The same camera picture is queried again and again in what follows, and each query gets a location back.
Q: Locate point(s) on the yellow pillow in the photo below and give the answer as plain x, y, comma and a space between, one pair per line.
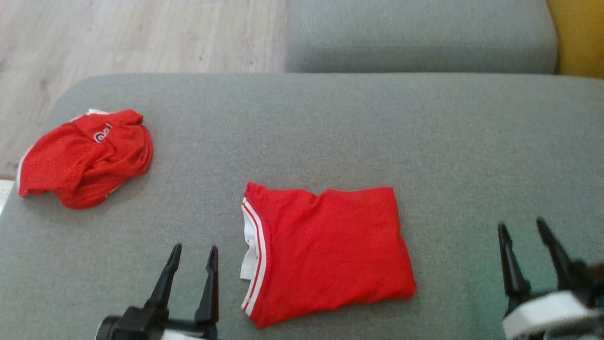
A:
580, 33

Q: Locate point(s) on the grey sofa seat cushion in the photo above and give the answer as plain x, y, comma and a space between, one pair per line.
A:
330, 132

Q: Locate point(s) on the grey sofa back cushion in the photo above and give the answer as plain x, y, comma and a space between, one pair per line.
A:
424, 38

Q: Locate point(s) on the crumpled red jersey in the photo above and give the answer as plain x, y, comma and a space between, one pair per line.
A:
80, 165

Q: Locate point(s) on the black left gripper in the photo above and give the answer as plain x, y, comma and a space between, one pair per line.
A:
137, 323

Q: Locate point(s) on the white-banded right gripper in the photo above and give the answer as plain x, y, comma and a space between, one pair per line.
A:
547, 316

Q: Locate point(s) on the red jersey with striped trim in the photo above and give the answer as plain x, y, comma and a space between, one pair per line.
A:
330, 250

